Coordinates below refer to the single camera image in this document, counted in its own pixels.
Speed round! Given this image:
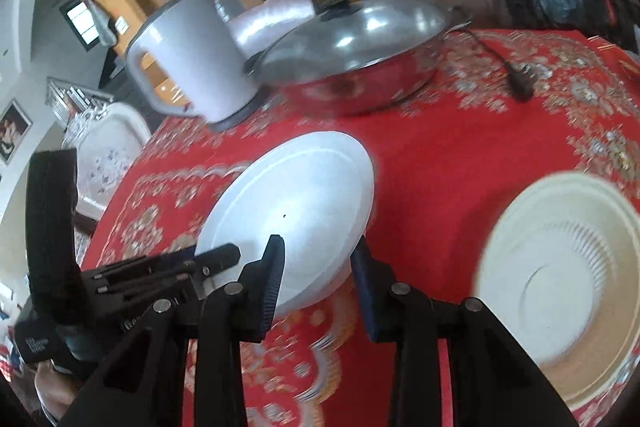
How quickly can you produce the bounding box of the small window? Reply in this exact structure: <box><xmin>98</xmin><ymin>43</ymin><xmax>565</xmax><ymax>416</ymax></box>
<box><xmin>59</xmin><ymin>0</ymin><xmax>104</xmax><ymax>51</ymax></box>

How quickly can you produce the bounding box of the steel pan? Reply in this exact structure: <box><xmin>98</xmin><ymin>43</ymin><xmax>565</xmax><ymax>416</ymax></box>
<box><xmin>244</xmin><ymin>6</ymin><xmax>474</xmax><ymax>118</ymax></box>

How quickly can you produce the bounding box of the ornate white chair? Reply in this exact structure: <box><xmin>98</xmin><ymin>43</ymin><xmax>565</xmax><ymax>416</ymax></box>
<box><xmin>74</xmin><ymin>102</ymin><xmax>152</xmax><ymax>224</ymax></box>

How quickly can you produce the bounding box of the white plastic roll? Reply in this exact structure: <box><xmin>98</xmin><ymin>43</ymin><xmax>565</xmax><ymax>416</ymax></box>
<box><xmin>227</xmin><ymin>0</ymin><xmax>317</xmax><ymax>58</ymax></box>

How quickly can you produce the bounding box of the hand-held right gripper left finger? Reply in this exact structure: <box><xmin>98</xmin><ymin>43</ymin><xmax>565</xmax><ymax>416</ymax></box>
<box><xmin>59</xmin><ymin>234</ymin><xmax>287</xmax><ymax>427</ymax></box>

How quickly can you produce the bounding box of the red floral tablecloth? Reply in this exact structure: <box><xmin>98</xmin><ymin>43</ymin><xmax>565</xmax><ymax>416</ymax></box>
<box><xmin>75</xmin><ymin>27</ymin><xmax>640</xmax><ymax>427</ymax></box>

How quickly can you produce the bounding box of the cream ribbed bowl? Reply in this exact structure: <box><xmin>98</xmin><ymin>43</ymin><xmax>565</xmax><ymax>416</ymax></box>
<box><xmin>472</xmin><ymin>171</ymin><xmax>640</xmax><ymax>414</ymax></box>

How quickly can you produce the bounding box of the stair railing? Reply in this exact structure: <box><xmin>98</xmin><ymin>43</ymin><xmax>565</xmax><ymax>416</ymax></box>
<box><xmin>45</xmin><ymin>76</ymin><xmax>114</xmax><ymax>118</ymax></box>

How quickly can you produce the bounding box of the framed wall photo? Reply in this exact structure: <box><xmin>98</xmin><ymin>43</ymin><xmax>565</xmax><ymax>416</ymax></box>
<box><xmin>0</xmin><ymin>99</ymin><xmax>34</xmax><ymax>166</ymax></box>

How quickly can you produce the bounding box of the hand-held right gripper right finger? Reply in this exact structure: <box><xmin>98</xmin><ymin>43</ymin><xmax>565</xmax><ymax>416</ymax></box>
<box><xmin>350</xmin><ymin>237</ymin><xmax>571</xmax><ymax>427</ymax></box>

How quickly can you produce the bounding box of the white electric kettle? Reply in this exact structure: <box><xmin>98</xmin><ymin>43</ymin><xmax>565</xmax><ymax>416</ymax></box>
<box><xmin>124</xmin><ymin>0</ymin><xmax>261</xmax><ymax>131</ymax></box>

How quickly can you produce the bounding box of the black power cord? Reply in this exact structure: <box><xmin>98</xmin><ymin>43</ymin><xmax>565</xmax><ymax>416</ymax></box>
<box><xmin>464</xmin><ymin>26</ymin><xmax>536</xmax><ymax>104</ymax></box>

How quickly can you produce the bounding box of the white plate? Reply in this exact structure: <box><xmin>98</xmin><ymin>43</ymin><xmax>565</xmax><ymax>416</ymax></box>
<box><xmin>194</xmin><ymin>131</ymin><xmax>376</xmax><ymax>313</ymax></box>

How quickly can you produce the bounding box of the person's left hand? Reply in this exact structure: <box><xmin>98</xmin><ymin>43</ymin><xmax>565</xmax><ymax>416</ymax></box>
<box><xmin>34</xmin><ymin>359</ymin><xmax>89</xmax><ymax>418</ymax></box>

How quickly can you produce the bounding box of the glass pan lid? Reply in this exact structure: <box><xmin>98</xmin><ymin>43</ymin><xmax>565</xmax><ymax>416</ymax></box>
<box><xmin>256</xmin><ymin>0</ymin><xmax>452</xmax><ymax>84</ymax></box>

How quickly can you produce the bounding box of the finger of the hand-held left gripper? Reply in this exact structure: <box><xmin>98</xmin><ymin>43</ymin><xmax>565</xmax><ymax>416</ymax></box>
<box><xmin>97</xmin><ymin>243</ymin><xmax>241</xmax><ymax>303</ymax></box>
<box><xmin>81</xmin><ymin>251</ymin><xmax>198</xmax><ymax>284</ymax></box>

